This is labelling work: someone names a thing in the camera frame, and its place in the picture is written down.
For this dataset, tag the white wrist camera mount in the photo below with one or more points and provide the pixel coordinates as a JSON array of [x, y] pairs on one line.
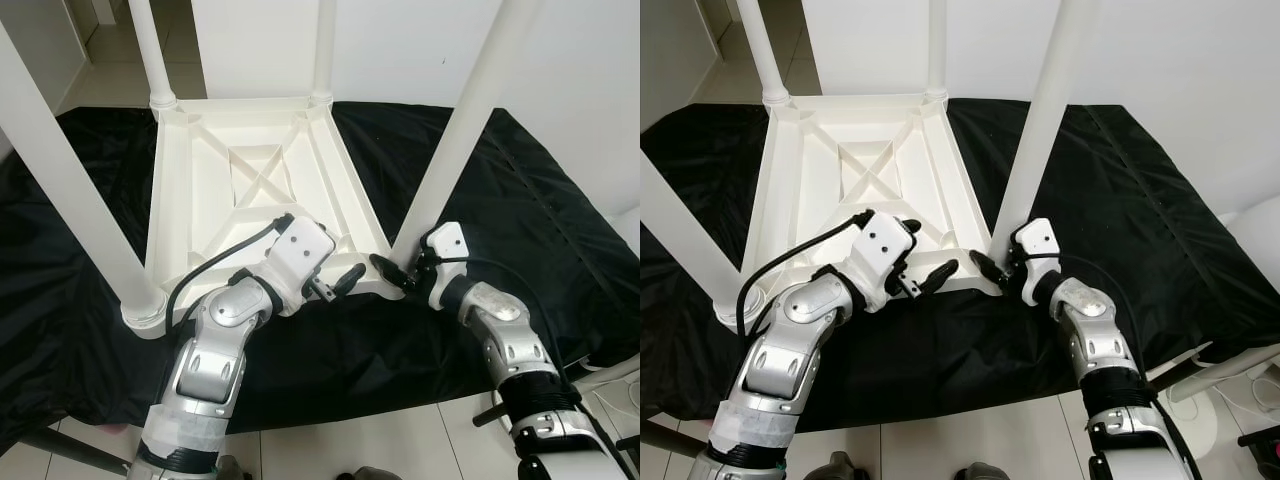
[[300, 250], [447, 245], [1035, 245], [880, 245]]

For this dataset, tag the grey robot left foot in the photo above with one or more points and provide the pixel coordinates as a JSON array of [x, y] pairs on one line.
[[840, 468], [232, 468]]

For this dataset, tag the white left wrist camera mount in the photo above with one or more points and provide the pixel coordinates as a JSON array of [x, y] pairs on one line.
[[300, 250], [880, 245]]

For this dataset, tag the grey robot right foot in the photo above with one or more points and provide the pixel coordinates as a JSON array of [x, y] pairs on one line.
[[375, 474], [985, 472]]

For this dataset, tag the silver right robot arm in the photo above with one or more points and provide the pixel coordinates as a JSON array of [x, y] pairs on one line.
[[510, 340], [1100, 330]]

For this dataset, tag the black table cloth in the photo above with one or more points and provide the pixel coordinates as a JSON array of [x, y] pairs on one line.
[[1180, 250], [560, 250]]

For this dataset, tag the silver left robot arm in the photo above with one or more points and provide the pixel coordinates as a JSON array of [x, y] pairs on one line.
[[210, 360], [790, 350]]

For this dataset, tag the white plastic ribbed table top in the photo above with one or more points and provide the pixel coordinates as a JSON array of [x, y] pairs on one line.
[[190, 200], [800, 200]]

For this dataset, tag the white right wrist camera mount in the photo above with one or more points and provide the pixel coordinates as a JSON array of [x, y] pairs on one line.
[[1035, 245], [447, 245]]

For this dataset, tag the white tapered plastic table leg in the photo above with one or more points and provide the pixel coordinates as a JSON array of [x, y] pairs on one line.
[[760, 45], [60, 170], [465, 130], [690, 240], [937, 45], [323, 45], [150, 45], [1040, 110]]

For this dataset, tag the grey robot foot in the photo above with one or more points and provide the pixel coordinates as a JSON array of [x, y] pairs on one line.
[[232, 468], [375, 474], [840, 468], [985, 472]]

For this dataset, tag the black metal frame bar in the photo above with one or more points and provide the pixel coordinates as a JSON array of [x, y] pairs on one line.
[[665, 435], [70, 445], [490, 415]]

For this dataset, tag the white round stand base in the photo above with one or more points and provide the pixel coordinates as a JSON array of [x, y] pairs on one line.
[[610, 380], [1230, 380]]

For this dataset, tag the black plastic box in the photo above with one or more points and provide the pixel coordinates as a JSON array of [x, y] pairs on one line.
[[1258, 438], [628, 445]]

